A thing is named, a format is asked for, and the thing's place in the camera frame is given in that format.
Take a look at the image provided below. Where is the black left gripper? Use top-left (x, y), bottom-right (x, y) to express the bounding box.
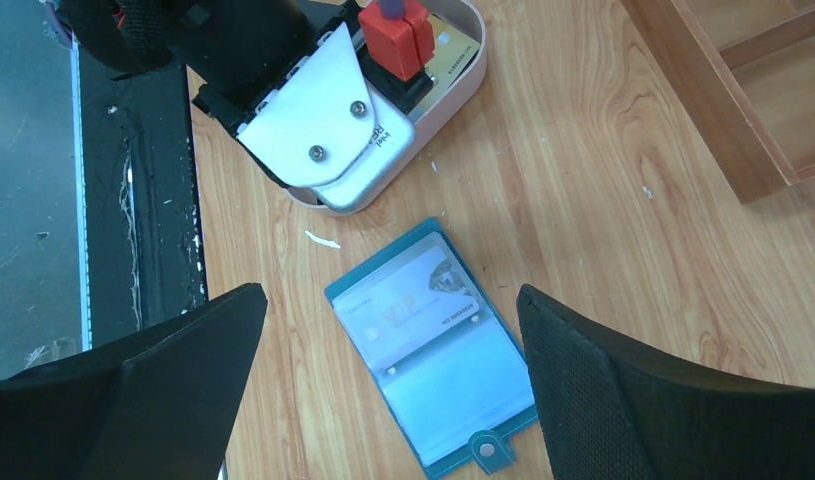
top-left (165, 0), bottom-right (361, 133)

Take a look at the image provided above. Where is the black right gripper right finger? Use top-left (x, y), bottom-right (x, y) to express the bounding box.
top-left (517, 284), bottom-right (815, 479)

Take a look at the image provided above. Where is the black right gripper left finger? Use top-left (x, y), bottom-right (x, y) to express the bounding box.
top-left (0, 283), bottom-right (267, 479)

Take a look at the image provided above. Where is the teal leather card holder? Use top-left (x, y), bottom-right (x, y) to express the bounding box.
top-left (324, 217), bottom-right (537, 479)

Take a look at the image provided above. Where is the pink oval card tray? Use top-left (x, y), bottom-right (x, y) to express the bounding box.
top-left (286, 1), bottom-right (487, 215)

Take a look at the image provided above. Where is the yellow black credit card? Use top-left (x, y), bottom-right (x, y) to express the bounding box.
top-left (414, 14), bottom-right (480, 116)

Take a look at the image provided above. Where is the silver VIP card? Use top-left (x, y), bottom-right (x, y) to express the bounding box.
top-left (333, 242), bottom-right (480, 368)

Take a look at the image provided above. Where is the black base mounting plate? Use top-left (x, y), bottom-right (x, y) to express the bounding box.
top-left (72, 46), bottom-right (207, 346)

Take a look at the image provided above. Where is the small white paper scrap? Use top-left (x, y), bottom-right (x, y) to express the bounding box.
top-left (304, 230), bottom-right (342, 249)

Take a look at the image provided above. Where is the wooden compartment tray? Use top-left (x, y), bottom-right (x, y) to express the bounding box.
top-left (623, 1), bottom-right (815, 203)

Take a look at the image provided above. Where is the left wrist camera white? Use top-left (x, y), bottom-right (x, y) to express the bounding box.
top-left (235, 1), bottom-right (435, 213)

